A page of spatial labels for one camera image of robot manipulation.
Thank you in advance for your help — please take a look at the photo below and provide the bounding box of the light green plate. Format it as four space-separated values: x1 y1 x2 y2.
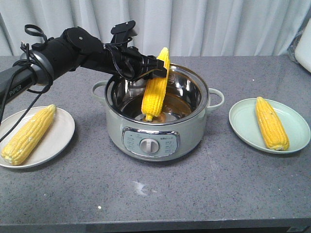
229 97 311 154

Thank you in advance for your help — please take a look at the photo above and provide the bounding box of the yellow corn cob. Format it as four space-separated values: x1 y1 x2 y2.
1 104 56 166
141 47 170 122
255 97 290 151

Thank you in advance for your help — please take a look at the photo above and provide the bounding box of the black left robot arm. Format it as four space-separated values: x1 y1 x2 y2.
0 20 168 104

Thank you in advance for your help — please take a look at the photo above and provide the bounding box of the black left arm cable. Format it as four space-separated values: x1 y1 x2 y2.
0 24 137 143

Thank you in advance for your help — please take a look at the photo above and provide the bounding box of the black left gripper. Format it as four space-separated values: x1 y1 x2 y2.
102 43 168 82

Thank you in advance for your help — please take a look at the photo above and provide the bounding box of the white plate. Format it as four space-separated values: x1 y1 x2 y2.
0 106 76 169

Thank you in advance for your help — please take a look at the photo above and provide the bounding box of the green electric cooking pot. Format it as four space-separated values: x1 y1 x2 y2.
94 64 224 162

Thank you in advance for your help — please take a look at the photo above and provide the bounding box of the grey curtain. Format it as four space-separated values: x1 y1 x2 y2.
0 0 311 56

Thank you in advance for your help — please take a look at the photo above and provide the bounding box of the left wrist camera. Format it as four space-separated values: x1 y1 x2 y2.
110 20 138 44

